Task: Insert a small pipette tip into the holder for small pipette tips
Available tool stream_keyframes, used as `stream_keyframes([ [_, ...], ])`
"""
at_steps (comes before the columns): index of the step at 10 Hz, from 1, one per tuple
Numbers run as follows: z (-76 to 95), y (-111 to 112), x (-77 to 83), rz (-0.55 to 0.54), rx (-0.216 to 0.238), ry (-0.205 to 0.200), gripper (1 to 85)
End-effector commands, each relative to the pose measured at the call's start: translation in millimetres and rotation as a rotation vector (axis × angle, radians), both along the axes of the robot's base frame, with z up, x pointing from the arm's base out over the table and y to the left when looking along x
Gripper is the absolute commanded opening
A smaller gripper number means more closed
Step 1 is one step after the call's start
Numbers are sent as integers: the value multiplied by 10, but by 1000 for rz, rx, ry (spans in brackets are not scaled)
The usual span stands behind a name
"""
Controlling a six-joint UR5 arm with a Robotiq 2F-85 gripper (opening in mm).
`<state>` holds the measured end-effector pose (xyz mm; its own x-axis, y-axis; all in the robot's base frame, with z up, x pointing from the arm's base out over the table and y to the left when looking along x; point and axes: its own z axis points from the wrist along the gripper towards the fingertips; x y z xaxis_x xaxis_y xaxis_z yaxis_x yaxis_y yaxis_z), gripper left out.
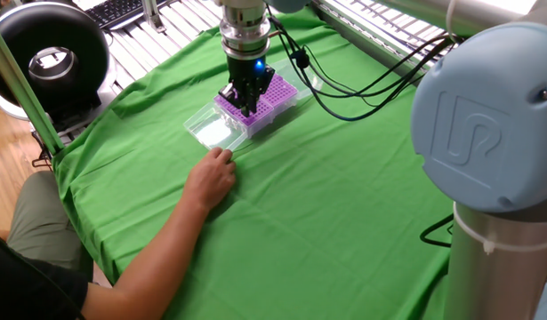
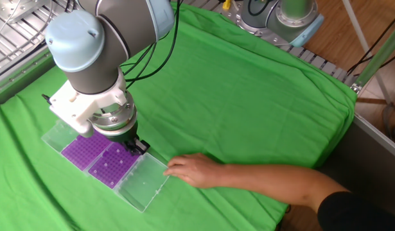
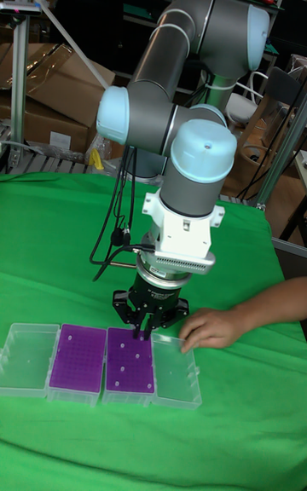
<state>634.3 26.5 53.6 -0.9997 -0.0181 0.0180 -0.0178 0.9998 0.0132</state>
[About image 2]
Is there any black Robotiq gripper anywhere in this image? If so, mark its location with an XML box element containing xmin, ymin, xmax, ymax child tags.
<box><xmin>103</xmin><ymin>121</ymin><xmax>150</xmax><ymax>155</ymax></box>

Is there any purple pipette tip box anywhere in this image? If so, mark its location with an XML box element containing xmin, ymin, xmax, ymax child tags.
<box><xmin>87</xmin><ymin>142</ymin><xmax>171</xmax><ymax>213</ymax></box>
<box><xmin>40</xmin><ymin>119</ymin><xmax>114</xmax><ymax>172</ymax></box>

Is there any bare human forearm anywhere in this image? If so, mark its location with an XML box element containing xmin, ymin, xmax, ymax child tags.
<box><xmin>216</xmin><ymin>163</ymin><xmax>349</xmax><ymax>212</ymax></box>

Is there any bare human hand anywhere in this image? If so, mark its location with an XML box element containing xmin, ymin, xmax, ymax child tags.
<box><xmin>162</xmin><ymin>153</ymin><xmax>225</xmax><ymax>189</ymax></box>

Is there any green table cloth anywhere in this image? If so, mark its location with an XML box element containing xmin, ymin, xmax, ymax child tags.
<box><xmin>0</xmin><ymin>1</ymin><xmax>358</xmax><ymax>231</ymax></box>

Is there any aluminium mounting plate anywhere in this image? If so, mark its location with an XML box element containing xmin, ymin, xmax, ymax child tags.
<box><xmin>0</xmin><ymin>0</ymin><xmax>50</xmax><ymax>25</ymax></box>

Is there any black shirt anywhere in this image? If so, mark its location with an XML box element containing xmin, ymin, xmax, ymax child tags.
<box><xmin>317</xmin><ymin>191</ymin><xmax>395</xmax><ymax>231</ymax></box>

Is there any white slanted pole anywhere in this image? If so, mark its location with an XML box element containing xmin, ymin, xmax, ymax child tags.
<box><xmin>341</xmin><ymin>0</ymin><xmax>392</xmax><ymax>103</ymax></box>

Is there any white wrist mounting bracket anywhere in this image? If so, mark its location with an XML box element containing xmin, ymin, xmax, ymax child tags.
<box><xmin>49</xmin><ymin>69</ymin><xmax>136</xmax><ymax>137</ymax></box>

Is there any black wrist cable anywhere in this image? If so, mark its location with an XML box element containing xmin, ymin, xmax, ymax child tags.
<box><xmin>119</xmin><ymin>0</ymin><xmax>182</xmax><ymax>90</ymax></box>

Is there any green frame post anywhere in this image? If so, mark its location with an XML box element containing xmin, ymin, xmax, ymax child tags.
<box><xmin>350</xmin><ymin>19</ymin><xmax>395</xmax><ymax>94</ymax></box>

